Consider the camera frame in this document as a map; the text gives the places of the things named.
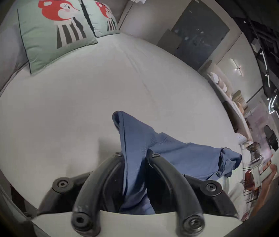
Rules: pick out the white floor lamp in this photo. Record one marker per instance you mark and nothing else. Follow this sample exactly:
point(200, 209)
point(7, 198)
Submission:
point(133, 4)

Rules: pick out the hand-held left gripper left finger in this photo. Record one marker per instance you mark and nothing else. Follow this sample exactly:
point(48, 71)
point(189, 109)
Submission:
point(92, 189)

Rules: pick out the bed with white sheet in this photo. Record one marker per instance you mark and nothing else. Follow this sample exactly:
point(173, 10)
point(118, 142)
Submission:
point(80, 102)

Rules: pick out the dark blue shirt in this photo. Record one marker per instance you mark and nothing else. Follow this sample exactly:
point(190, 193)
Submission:
point(154, 162)

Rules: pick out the large green fox-print cushion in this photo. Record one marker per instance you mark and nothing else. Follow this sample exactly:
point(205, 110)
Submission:
point(53, 31)

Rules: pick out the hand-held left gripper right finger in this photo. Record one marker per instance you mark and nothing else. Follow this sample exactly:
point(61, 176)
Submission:
point(179, 189)

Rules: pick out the small green fox-print cushion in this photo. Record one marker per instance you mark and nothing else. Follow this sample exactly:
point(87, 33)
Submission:
point(103, 17)

